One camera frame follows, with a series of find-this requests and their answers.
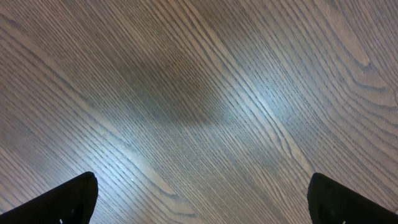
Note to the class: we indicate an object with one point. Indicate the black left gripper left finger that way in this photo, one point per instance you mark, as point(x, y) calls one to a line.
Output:
point(71, 202)

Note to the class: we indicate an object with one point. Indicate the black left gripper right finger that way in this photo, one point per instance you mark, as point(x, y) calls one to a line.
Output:
point(330, 202)

